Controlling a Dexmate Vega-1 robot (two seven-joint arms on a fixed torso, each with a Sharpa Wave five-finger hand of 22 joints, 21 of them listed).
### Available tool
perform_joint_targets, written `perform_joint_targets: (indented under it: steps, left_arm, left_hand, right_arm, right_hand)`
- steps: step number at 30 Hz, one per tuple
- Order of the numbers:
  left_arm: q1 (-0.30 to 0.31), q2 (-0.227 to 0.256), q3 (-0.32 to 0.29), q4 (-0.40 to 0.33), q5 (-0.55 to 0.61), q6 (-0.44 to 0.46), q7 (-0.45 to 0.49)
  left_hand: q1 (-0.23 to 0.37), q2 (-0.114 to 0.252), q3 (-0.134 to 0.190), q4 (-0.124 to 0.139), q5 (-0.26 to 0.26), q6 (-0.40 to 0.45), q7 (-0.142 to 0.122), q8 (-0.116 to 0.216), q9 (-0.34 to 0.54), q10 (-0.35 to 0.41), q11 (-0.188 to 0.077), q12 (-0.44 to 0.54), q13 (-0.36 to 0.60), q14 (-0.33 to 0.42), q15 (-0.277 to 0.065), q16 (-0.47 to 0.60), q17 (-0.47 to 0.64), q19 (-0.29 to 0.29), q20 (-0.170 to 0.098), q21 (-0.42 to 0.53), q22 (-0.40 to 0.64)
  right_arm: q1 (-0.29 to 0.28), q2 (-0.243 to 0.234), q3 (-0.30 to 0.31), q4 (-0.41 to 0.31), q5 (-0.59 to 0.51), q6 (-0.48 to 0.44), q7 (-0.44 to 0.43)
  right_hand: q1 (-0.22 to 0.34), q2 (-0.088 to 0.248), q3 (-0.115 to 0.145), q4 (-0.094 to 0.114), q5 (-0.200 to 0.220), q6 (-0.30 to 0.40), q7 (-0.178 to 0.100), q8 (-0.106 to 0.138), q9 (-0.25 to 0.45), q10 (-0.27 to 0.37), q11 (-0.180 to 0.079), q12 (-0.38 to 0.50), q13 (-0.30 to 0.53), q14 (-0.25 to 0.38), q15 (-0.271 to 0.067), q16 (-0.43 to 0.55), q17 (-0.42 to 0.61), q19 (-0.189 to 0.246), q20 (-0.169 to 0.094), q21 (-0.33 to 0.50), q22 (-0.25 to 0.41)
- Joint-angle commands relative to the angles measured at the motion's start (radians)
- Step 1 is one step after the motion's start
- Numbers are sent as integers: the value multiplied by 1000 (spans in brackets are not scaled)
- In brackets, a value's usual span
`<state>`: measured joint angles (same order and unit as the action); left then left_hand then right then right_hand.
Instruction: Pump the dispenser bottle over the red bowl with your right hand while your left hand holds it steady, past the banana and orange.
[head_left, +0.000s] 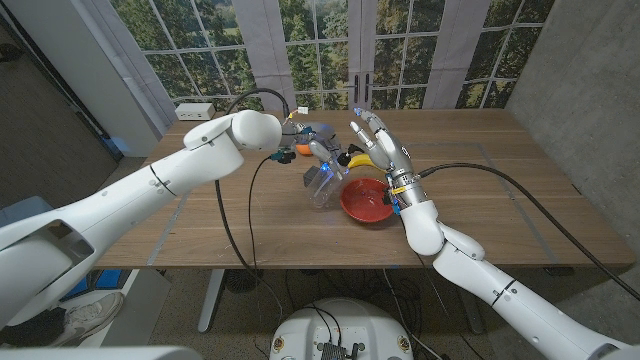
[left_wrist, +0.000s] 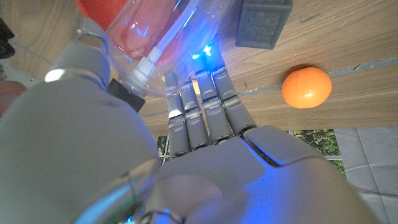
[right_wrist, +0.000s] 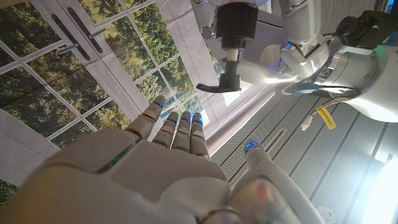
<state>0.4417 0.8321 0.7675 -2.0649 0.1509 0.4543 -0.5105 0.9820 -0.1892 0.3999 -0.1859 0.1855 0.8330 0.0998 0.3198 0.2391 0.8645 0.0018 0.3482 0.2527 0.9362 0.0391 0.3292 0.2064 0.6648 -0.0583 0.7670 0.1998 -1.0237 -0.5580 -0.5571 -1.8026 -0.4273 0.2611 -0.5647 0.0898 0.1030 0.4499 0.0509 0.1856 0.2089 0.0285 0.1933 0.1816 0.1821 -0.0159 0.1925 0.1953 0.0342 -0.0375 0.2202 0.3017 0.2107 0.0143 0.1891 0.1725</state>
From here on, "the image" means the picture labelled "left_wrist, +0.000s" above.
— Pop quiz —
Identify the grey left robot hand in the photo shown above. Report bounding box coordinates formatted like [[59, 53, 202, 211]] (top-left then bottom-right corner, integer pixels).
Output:
[[0, 17, 383, 224]]

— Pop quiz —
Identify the clear dispenser bottle black pump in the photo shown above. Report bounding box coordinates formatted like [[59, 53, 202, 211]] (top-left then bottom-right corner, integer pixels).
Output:
[[105, 0, 237, 113]]

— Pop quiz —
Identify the red bowl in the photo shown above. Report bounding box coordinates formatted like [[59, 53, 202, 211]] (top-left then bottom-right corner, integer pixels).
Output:
[[74, 0, 187, 66]]

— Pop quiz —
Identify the dark grey cube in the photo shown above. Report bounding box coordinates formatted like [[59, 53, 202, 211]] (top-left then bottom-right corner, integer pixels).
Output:
[[235, 0, 294, 50]]

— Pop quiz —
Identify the orange fruit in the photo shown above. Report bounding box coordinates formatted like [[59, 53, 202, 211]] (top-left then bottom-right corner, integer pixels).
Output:
[[281, 67, 333, 110]]

